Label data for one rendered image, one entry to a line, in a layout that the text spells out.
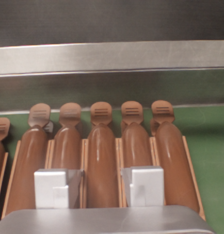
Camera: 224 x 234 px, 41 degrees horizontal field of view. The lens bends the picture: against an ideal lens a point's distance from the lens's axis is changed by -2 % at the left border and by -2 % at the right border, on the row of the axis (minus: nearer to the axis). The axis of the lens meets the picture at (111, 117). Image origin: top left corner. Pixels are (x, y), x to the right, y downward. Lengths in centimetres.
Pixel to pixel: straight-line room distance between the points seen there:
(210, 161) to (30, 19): 21
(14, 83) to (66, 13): 10
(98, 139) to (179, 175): 5
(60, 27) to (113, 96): 10
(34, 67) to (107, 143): 8
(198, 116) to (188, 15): 11
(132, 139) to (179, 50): 8
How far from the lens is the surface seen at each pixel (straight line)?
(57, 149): 18
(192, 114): 25
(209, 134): 24
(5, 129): 23
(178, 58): 23
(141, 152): 18
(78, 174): 15
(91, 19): 31
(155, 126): 22
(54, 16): 31
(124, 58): 23
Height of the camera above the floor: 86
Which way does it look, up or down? 45 degrees down
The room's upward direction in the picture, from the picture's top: 3 degrees clockwise
